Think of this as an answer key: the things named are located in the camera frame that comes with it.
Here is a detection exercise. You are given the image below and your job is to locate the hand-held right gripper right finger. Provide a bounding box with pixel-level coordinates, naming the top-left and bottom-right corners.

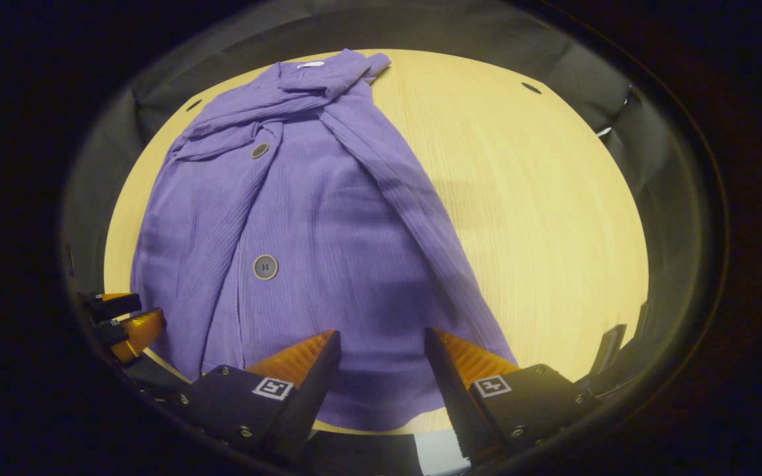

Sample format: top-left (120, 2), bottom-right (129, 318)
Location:
top-left (424, 327), bottom-right (600, 463)

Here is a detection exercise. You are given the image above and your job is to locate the black backdrop cloth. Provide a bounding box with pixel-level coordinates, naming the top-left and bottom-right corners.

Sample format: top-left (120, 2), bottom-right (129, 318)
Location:
top-left (60, 0), bottom-right (719, 397)

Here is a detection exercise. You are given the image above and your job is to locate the purple button shirt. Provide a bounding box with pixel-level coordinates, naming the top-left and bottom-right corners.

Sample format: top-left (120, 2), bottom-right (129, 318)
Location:
top-left (130, 48), bottom-right (519, 434)

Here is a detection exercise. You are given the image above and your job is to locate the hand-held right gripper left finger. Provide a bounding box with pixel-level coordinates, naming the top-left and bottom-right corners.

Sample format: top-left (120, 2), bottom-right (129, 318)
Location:
top-left (176, 329), bottom-right (342, 462)

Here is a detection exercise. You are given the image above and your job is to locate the white sheet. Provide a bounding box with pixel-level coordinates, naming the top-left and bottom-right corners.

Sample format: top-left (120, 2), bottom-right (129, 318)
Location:
top-left (414, 428), bottom-right (471, 475)

